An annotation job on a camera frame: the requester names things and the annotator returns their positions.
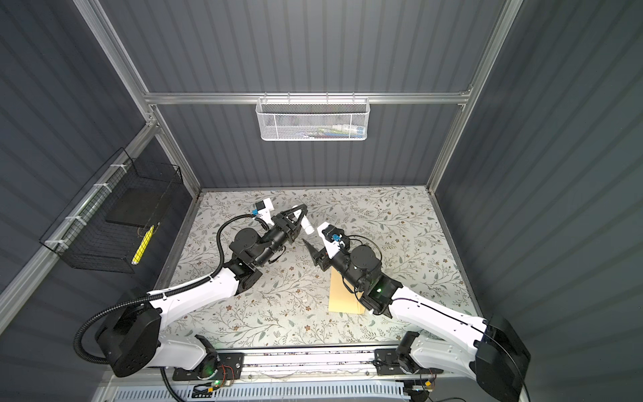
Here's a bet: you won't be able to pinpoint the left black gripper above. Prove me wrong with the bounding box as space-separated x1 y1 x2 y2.
254 204 304 271

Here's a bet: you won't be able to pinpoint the white glue stick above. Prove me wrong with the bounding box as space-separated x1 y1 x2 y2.
301 215 316 235

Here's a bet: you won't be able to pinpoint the tan kraft envelope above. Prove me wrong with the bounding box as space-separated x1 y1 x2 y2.
328 268 365 315

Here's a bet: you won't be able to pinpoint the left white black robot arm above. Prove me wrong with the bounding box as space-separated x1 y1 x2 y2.
95 200 313 380

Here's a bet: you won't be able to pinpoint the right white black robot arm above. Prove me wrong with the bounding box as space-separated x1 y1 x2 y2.
306 243 531 401

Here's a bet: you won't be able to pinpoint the pens in white basket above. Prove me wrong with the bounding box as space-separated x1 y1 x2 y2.
297 124 367 140

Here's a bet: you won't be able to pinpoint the yellow marker pen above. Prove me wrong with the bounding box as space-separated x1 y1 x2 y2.
131 225 156 266

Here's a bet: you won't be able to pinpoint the black foam pad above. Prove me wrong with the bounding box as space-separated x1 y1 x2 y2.
105 189 170 228

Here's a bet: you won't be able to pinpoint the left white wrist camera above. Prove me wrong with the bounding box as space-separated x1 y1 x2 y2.
251 198 275 226

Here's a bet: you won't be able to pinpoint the white wire basket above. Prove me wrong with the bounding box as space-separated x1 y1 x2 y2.
256 100 371 142

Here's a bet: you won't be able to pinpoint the aluminium mounting rail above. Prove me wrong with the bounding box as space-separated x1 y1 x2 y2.
102 342 513 388

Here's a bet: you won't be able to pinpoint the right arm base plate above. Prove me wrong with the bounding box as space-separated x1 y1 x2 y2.
372 348 445 376

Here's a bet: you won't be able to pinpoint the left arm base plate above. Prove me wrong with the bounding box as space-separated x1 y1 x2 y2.
172 353 245 383

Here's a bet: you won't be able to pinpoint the black wire basket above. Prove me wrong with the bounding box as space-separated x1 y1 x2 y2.
40 152 183 274

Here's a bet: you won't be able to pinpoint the white ventilated cable duct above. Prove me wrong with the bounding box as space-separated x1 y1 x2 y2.
112 380 410 402

